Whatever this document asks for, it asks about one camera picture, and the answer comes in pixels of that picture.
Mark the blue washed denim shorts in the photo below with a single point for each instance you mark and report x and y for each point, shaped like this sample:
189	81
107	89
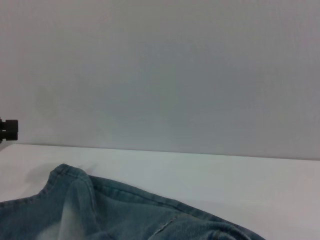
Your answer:
112	215

